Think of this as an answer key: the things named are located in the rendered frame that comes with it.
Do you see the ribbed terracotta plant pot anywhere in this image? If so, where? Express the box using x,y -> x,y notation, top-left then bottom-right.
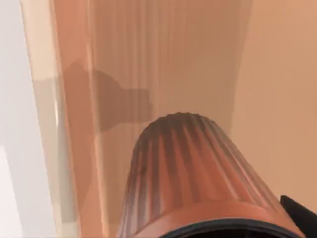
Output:
115,112 -> 306,238

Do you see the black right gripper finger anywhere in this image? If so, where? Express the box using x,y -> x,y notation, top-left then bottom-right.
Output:
279,195 -> 317,238

